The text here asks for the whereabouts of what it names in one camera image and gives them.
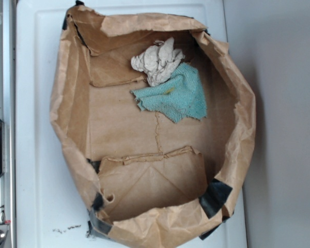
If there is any aluminium frame rail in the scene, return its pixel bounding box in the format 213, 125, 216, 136
0, 1, 17, 247

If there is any brown paper bag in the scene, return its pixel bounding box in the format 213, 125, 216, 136
50, 2, 256, 247

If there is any black tape strip right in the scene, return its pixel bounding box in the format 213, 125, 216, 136
199, 178, 233, 219

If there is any black tape strip bottom left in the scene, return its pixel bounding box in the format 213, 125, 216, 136
88, 209, 112, 239

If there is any teal terry cloth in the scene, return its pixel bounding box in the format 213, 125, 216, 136
131, 63, 207, 123

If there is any black tape strip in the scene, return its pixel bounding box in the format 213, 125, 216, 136
199, 178, 233, 219
88, 209, 112, 239

